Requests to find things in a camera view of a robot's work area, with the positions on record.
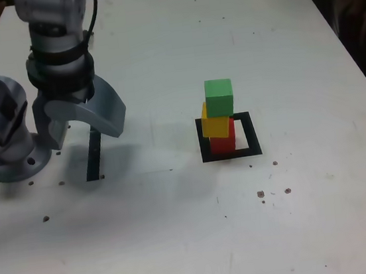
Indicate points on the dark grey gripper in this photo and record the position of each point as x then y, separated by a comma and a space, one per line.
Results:
81, 95

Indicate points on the yellow cube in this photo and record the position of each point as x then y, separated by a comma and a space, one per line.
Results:
215, 128

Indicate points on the green cube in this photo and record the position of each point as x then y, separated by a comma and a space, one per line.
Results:
219, 100

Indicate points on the red cube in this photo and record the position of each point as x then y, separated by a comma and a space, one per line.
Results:
222, 145

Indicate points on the black tape square outline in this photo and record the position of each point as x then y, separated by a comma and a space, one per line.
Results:
254, 135

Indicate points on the black tape strip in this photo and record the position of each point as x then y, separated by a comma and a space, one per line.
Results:
93, 158

